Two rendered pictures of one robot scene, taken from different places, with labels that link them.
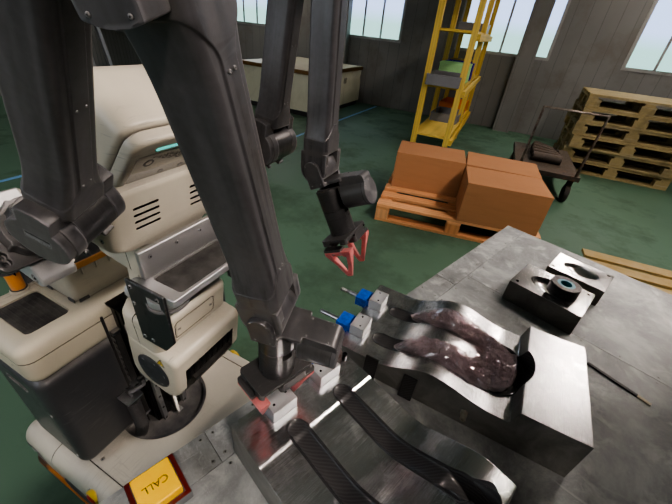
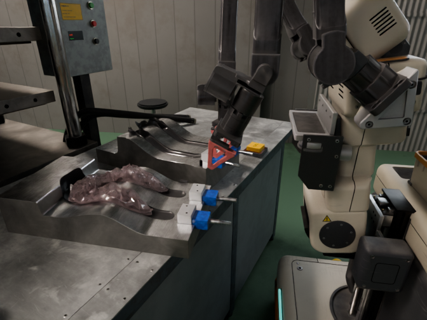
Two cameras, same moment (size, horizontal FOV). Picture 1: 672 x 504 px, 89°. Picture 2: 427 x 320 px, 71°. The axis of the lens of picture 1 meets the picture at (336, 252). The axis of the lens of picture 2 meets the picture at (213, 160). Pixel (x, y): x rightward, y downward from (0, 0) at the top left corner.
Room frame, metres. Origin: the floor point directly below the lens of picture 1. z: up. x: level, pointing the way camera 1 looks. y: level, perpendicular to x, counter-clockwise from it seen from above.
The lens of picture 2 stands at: (1.32, -0.22, 1.31)
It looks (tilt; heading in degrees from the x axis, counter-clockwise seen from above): 25 degrees down; 165
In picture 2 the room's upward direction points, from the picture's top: straight up
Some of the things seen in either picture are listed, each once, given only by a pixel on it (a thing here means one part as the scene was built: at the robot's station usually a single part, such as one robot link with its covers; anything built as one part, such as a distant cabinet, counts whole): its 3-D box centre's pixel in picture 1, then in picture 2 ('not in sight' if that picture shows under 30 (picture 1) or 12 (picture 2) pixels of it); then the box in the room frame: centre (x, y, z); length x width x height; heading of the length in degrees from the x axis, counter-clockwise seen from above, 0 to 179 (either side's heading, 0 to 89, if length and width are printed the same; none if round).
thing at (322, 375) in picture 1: (309, 358); (222, 162); (0.46, 0.03, 0.89); 0.13 x 0.05 x 0.05; 46
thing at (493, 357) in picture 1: (459, 342); (115, 185); (0.54, -0.30, 0.90); 0.26 x 0.18 x 0.08; 64
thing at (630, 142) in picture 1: (621, 136); not in sight; (5.13, -3.83, 0.50); 1.42 x 0.98 x 1.01; 68
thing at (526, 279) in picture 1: (547, 296); not in sight; (0.83, -0.66, 0.83); 0.20 x 0.15 x 0.07; 47
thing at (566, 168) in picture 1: (549, 145); not in sight; (4.22, -2.39, 0.49); 1.28 x 0.72 x 0.97; 157
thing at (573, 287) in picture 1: (563, 288); not in sight; (0.81, -0.68, 0.89); 0.08 x 0.08 x 0.04
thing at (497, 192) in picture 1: (458, 190); not in sight; (3.08, -1.10, 0.25); 1.41 x 0.96 x 0.51; 78
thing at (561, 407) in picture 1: (456, 353); (115, 199); (0.55, -0.31, 0.85); 0.50 x 0.26 x 0.11; 64
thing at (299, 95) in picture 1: (305, 84); not in sight; (7.61, 0.99, 0.37); 2.03 x 1.61 x 0.75; 156
